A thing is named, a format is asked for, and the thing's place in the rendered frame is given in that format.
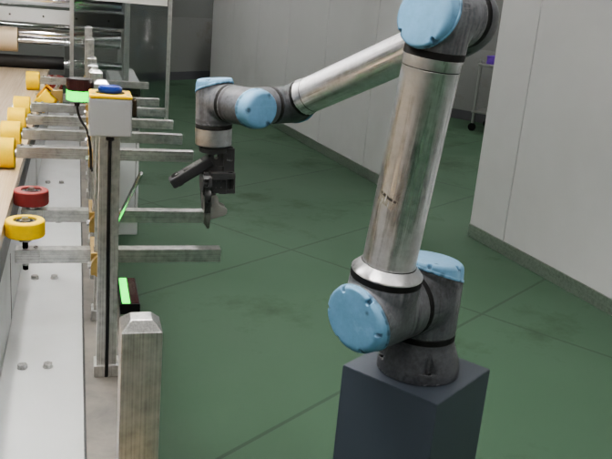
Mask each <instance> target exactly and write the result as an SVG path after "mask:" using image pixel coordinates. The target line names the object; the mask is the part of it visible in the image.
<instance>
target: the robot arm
mask: <svg viewBox="0 0 612 459"><path fill-rule="evenodd" d="M498 25H499V9H498V6H497V3H496V1H495V0H403V1H402V3H401V6H400V8H399V12H398V16H397V26H398V30H400V32H401V33H399V34H397V35H395V36H392V37H389V38H387V39H385V40H383V41H382V42H380V43H378V44H376V45H373V46H370V47H368V48H366V49H364V50H363V51H360V52H358V53H356V54H354V55H352V56H349V57H347V58H344V59H343V60H341V61H339V62H337V63H335V64H333V65H330V66H327V67H325V68H324V69H322V70H320V71H317V72H315V73H313V74H311V75H309V76H306V77H305V78H300V79H298V80H295V81H293V82H291V83H289V84H288V85H286V86H282V87H242V86H236V85H234V82H233V79H232V78H231V77H204V78H200V79H198V80H197V82H196V90H195V93H196V127H195V144H196V145H197V146H199V152H201V153H206V154H207V155H205V156H204V157H202V158H200V159H198V160H196V161H195V162H193V163H191V164H190V165H188V166H186V167H184V168H183V169H181V170H180V171H178V172H174V173H173V174H172V175H171V176H170V177H168V180H169V182H170V183H171V185H172V187H173V188H174V189H176V188H177V187H180V186H182V185H183V184H184V183H186V182H187V181H189V180H191V179H193V178H195V177H196V176H197V175H199V188H200V199H201V208H202V209H203V211H204V220H203V223H204V224H205V226H206V228H207V229H209V224H210V220H211V219H215V218H218V217H221V216H224V215H226V214H227V208H225V205H224V204H223V203H221V202H219V198H218V196H216V193H219V194H235V178H236V173H235V172H234V162H235V148H233V146H232V145H231V141H232V124H237V125H241V126H244V127H246V128H253V129H257V128H265V127H267V126H268V125H271V124H283V123H301V122H303V121H306V120H308V119H309V118H311V116H312V115H313V114H314V113H315V112H316V111H319V110H321V109H324V108H326V107H329V106H331V105H334V104H336V103H338V102H341V101H343V100H345V99H347V98H349V97H353V96H356V95H358V94H360V93H362V92H364V91H367V90H369V89H371V88H374V87H377V86H379V85H381V84H384V83H386V82H388V81H391V80H393V79H395V78H397V77H399V80H398V85H397V89H396V94H395V99H394V103H393V112H392V116H391V121H390V126H389V130H388V134H387V139H386V143H385V148H384V152H383V157H382V165H381V170H380V175H379V179H378V184H377V189H376V193H375V198H374V202H373V206H372V215H371V219H370V224H369V228H368V233H367V238H366V242H365V247H364V252H363V255H362V256H360V257H358V258H356V259H355V260H353V262H352V266H351V270H350V276H349V280H348V283H347V284H343V285H341V286H340V287H338V288H337V289H336V290H335V291H334V292H333V293H332V295H331V297H330V299H329V303H328V304H329V308H328V316H329V321H330V324H331V327H332V329H333V331H334V333H335V335H336V336H338V337H339V339H340V341H341V342H342V343H343V344H344V345H345V346H346V347H347V348H349V349H350V350H352V351H354V352H358V353H370V352H378V355H377V366H378V368H379V369H380V370H381V371H382V372H383V373H384V374H386V375H387V376H389V377H391V378H393V379H394V380H396V381H399V382H402V383H408V384H412V385H418V386H441V385H446V384H448V383H452V382H453V381H455V380H456V379H457V377H458V375H459V369H460V363H459V359H458V355H457V351H456V348H455V343H454V340H455V334H456V327H457V322H458V315H459V310H460V303H461V297H462V291H463V285H464V265H463V264H462V263H461V262H460V261H459V260H456V259H454V258H452V257H449V256H446V255H443V254H440V253H436V252H431V251H427V250H420V248H421V243H422V239H423V232H424V228H425V224H426V220H427V216H428V211H429V208H430V204H431V199H432V195H433V192H434V184H435V181H436V176H437V172H438V168H439V164H440V160H441V156H442V152H443V148H444V141H445V136H446V132H447V129H448V124H449V120H450V116H451V112H452V108H453V104H454V97H455V92H456V89H457V85H458V80H459V76H460V73H461V68H462V65H463V64H464V60H465V58H466V57H468V56H470V55H472V54H474V53H476V52H478V51H479V50H481V49H482V48H484V47H485V46H486V45H487V44H488V43H489V42H490V41H491V40H492V38H493V37H494V35H495V33H496V31H497V28H498ZM216 154H217V156H216V157H214V155H216Z"/></svg>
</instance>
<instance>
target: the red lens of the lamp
mask: <svg viewBox="0 0 612 459"><path fill-rule="evenodd" d="M66 88H67V89H71V90H81V91H88V90H89V89H91V88H93V89H94V79H92V80H89V81H80V80H72V79H67V78H66Z"/></svg>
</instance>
